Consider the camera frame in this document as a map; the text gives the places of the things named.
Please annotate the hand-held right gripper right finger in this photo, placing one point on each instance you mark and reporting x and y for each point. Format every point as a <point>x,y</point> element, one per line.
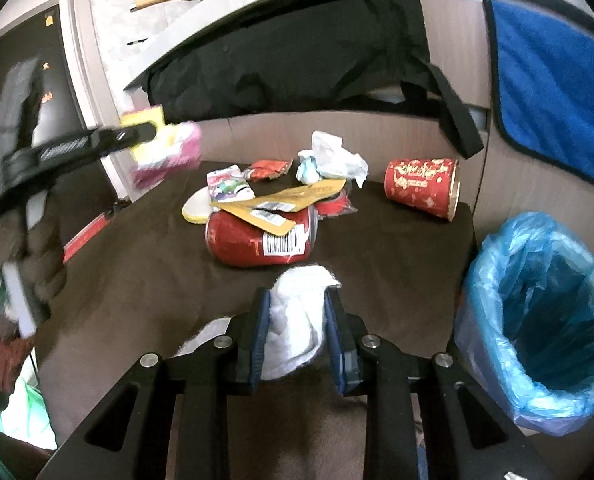
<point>336,345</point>

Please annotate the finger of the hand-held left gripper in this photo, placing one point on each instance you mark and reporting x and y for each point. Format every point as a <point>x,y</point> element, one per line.
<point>127,136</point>

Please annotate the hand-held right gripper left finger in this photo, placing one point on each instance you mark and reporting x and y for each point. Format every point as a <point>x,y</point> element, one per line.
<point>258,340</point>

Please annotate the white tissue wad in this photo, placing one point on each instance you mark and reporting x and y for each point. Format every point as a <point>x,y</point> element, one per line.
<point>297,310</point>

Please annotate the pink and yellow packet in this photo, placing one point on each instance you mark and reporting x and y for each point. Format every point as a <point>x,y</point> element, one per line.
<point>177,155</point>

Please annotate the cartoon print tissue pack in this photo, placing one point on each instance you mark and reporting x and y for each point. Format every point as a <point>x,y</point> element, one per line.
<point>227,185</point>

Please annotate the light blue bag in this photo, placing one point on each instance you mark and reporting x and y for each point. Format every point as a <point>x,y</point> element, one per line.
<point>507,270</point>

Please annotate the black panel with stickers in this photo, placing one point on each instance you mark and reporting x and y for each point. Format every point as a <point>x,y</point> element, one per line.
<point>62,70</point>

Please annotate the yellow rimmed round pad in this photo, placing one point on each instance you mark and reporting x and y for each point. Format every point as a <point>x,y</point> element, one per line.
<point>194,207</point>

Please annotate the crushed red can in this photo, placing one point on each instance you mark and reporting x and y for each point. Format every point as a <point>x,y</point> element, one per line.
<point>237,240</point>

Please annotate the red strip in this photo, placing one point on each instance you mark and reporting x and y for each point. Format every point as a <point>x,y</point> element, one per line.
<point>84,237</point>

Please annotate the brown table cloth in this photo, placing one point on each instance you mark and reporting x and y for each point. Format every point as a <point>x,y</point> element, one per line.
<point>152,285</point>

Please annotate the small red packet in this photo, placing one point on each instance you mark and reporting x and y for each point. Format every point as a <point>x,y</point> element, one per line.
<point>337,206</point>

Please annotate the yellow flat wrapper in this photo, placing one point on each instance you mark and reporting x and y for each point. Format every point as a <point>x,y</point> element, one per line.
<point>287,200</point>

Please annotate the red sachet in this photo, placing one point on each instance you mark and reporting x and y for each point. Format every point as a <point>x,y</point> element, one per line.
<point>267,169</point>

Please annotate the blue and white crumpled paper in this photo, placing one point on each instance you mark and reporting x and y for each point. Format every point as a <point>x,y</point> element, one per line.
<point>307,170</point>

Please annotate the black bag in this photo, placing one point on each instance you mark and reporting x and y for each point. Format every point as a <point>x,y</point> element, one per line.
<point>287,60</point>

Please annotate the white crumpled tissue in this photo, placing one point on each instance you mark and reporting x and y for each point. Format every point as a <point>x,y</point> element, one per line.
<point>334,160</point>

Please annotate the green plastic bag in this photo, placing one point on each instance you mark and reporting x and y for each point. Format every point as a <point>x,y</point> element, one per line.
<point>32,410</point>

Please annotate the blue towel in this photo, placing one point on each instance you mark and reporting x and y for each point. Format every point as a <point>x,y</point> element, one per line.
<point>552,85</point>

